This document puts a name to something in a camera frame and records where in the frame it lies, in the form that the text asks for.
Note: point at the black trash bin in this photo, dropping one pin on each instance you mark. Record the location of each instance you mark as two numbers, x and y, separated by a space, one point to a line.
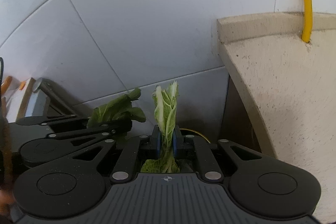
199 134

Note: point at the light green cabbage leaves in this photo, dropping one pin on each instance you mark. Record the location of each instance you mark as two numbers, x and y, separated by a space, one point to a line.
165 112

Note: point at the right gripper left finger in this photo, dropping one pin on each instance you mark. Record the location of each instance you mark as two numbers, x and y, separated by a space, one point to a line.
133 153

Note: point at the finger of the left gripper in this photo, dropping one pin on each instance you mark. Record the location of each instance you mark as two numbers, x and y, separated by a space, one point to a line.
115 128
40 120

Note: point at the green leaf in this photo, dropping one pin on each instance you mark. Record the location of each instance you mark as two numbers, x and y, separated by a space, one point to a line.
117 109

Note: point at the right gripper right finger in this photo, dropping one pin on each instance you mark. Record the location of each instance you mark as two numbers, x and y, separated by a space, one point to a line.
195 150

